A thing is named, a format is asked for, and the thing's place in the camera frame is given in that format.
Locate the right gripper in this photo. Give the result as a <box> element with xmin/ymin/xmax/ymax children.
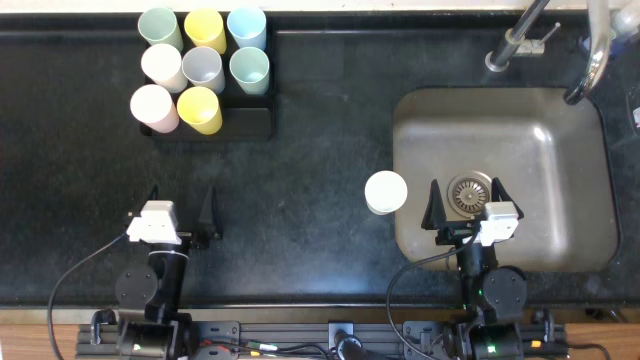
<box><xmin>420</xmin><ymin>176</ymin><xmax>525</xmax><ymax>247</ymax></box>

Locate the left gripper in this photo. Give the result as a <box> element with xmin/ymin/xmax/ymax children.
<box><xmin>146</xmin><ymin>184</ymin><xmax>224</xmax><ymax>251</ymax></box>

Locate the white cup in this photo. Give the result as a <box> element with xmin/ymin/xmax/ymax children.
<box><xmin>363</xmin><ymin>170</ymin><xmax>409</xmax><ymax>217</ymax></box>

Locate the steel sink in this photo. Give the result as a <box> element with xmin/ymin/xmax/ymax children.
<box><xmin>391</xmin><ymin>87</ymin><xmax>621</xmax><ymax>274</ymax></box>

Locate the yellow cup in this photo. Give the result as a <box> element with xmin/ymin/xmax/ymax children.
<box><xmin>175</xmin><ymin>86</ymin><xmax>224</xmax><ymax>136</ymax></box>
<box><xmin>183</xmin><ymin>7</ymin><xmax>228</xmax><ymax>55</ymax></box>

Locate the black tray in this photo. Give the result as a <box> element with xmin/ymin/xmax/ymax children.
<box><xmin>138</xmin><ymin>14</ymin><xmax>275</xmax><ymax>142</ymax></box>

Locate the grey cup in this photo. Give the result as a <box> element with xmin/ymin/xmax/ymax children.
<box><xmin>181</xmin><ymin>45</ymin><xmax>227</xmax><ymax>95</ymax></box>

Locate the green cup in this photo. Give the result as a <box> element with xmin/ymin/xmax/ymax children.
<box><xmin>137</xmin><ymin>6</ymin><xmax>185</xmax><ymax>53</ymax></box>
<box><xmin>228</xmin><ymin>46</ymin><xmax>272</xmax><ymax>96</ymax></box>

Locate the steel tap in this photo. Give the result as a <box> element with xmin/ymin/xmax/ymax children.
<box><xmin>483</xmin><ymin>0</ymin><xmax>617</xmax><ymax>106</ymax></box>

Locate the blue cup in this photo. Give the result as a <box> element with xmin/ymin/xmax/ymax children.
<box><xmin>226</xmin><ymin>5</ymin><xmax>268</xmax><ymax>51</ymax></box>

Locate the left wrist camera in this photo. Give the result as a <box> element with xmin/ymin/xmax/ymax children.
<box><xmin>125</xmin><ymin>199</ymin><xmax>184</xmax><ymax>246</ymax></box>

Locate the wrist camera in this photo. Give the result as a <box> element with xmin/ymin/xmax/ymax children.
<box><xmin>125</xmin><ymin>199</ymin><xmax>184</xmax><ymax>246</ymax></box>
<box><xmin>478</xmin><ymin>201</ymin><xmax>521</xmax><ymax>247</ymax></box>

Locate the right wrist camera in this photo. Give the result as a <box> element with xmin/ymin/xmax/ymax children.
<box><xmin>478</xmin><ymin>201</ymin><xmax>521</xmax><ymax>247</ymax></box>

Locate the black cable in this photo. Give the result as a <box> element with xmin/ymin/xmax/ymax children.
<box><xmin>384</xmin><ymin>230</ymin><xmax>481</xmax><ymax>360</ymax></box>
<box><xmin>46</xmin><ymin>232</ymin><xmax>130</xmax><ymax>360</ymax></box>

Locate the mounting rail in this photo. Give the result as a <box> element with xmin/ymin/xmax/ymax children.
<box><xmin>74</xmin><ymin>319</ymin><xmax>614</xmax><ymax>360</ymax></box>

